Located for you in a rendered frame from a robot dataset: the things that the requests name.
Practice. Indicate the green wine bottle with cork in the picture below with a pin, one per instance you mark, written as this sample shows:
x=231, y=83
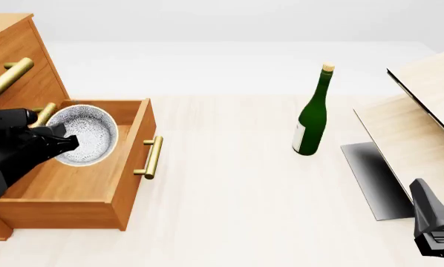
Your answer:
x=311, y=119

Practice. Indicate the patterned grey white bowl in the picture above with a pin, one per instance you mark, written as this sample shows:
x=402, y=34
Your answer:
x=94, y=130

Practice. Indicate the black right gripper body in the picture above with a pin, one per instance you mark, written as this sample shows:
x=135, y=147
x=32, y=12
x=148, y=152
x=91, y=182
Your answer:
x=435, y=244

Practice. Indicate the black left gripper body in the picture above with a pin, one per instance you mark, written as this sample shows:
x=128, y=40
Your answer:
x=18, y=151

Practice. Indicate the wooden drawer mostly hidden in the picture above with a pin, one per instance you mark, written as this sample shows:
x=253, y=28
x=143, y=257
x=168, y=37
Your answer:
x=47, y=86

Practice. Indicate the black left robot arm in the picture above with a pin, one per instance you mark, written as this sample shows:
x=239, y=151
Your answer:
x=6, y=117

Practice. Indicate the pale wood panel black edge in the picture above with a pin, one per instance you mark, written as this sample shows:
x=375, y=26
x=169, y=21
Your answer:
x=435, y=80

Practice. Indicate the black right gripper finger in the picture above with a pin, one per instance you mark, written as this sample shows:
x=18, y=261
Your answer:
x=428, y=205

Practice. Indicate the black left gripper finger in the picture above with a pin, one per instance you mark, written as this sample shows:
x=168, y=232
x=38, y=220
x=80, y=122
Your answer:
x=53, y=130
x=64, y=146

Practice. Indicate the wooden cabinet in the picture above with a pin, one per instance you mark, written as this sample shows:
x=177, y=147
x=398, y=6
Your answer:
x=6, y=25

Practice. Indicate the open wooden drawer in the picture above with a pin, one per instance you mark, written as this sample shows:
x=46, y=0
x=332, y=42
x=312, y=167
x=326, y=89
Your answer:
x=77, y=192

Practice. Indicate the pale wood slanted panel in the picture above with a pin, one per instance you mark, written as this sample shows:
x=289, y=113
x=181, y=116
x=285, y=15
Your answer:
x=404, y=139

